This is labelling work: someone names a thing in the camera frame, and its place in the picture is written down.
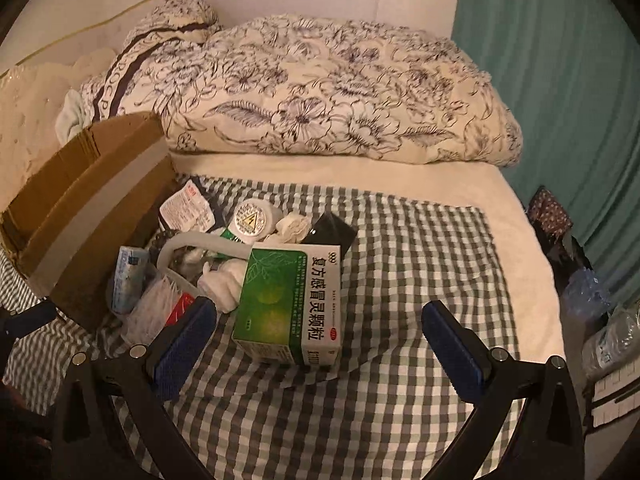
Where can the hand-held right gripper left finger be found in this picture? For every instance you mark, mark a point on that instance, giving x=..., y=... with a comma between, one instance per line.
x=185, y=342

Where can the light green towel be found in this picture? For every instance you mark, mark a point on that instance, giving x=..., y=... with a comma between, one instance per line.
x=72, y=117

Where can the white ribbed box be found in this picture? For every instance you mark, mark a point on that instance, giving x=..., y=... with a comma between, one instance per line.
x=615, y=397

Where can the blue plastic bag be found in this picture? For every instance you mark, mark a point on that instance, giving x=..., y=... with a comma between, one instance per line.
x=587, y=292

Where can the floral duvet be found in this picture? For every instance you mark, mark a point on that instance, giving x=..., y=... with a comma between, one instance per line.
x=350, y=85

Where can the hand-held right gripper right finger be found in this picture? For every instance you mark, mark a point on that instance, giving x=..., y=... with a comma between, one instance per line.
x=452, y=355

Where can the green tube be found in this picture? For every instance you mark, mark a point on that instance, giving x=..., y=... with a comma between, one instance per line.
x=231, y=235

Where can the floral pillow with dark stripe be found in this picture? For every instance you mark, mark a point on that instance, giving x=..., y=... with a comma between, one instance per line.
x=165, y=15

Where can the small red packet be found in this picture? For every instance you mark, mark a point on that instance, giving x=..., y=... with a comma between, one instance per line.
x=180, y=310

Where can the blue and white tissue pack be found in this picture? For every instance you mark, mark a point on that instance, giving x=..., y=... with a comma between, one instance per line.
x=127, y=280

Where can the white cloth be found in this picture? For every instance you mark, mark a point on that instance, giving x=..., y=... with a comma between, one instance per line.
x=220, y=280

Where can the cream knotted cloth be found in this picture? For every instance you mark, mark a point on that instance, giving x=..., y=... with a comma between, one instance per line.
x=295, y=227

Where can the brown cardboard box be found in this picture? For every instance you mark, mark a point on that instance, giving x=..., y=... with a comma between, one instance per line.
x=100, y=200

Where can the green and white medicine box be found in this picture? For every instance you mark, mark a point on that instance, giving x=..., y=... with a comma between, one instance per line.
x=280, y=305

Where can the green checked cloth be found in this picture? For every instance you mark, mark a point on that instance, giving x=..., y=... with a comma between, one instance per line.
x=400, y=285

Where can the white round jar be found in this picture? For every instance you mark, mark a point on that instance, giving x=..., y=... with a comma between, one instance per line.
x=250, y=222

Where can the dark clothes pile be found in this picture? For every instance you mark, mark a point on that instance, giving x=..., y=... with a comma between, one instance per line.
x=570, y=257

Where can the clear bag of cotton swabs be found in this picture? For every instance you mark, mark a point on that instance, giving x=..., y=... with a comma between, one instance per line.
x=150, y=310

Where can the clear plastic wrapped bundle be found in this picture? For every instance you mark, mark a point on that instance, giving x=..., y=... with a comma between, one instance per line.
x=612, y=340

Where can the cream tufted headboard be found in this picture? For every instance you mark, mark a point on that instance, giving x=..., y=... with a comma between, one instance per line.
x=30, y=125

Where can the white packet with red label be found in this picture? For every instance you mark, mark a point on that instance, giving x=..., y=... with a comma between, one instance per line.
x=187, y=207

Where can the teal curtain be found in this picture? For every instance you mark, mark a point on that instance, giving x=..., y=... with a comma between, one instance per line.
x=550, y=85

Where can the dark patterned bag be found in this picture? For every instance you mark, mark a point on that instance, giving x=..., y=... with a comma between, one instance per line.
x=550, y=212

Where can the black pouch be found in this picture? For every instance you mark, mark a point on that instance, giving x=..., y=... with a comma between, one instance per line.
x=332, y=232

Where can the white curved band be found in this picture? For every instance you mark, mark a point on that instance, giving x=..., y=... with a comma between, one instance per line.
x=200, y=237

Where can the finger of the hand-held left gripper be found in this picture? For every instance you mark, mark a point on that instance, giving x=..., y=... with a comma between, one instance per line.
x=25, y=320

